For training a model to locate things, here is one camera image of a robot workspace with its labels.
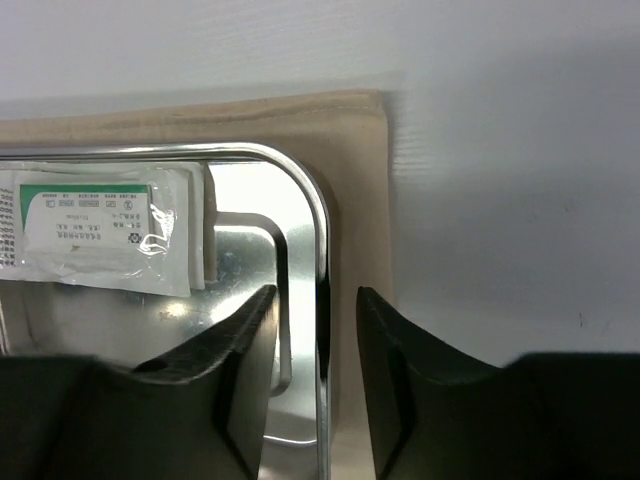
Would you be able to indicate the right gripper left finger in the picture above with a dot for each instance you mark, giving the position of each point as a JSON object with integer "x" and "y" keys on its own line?
{"x": 198, "y": 411}

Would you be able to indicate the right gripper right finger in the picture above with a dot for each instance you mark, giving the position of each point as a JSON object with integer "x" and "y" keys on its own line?
{"x": 435, "y": 412}

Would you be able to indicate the stainless steel instrument tray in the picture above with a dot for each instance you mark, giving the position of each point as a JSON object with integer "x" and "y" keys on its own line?
{"x": 266, "y": 223}

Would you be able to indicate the green white suture packet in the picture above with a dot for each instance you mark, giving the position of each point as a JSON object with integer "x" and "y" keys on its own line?
{"x": 126, "y": 225}

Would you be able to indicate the beige surgical wrap cloth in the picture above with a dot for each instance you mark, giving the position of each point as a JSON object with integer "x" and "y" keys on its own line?
{"x": 343, "y": 138}

